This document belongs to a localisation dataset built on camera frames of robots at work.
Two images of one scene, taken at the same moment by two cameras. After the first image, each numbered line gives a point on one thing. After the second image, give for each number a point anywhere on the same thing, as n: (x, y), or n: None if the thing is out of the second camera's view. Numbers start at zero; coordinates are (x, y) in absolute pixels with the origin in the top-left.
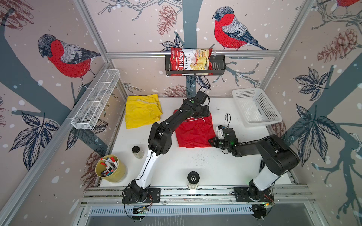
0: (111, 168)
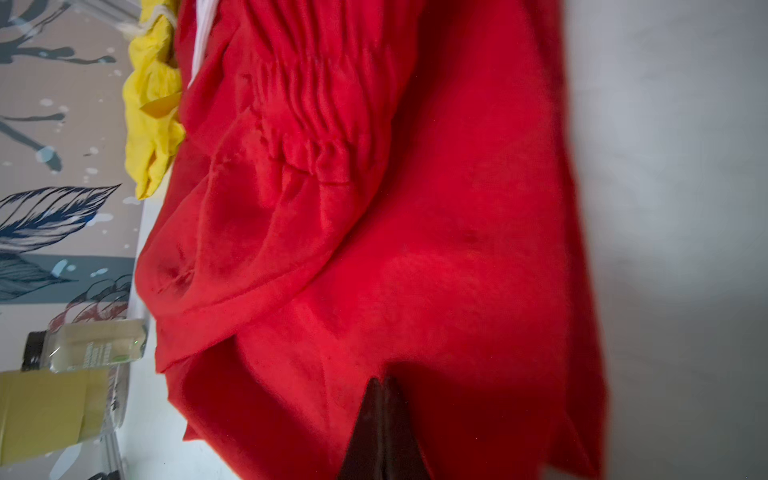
0: (47, 410)
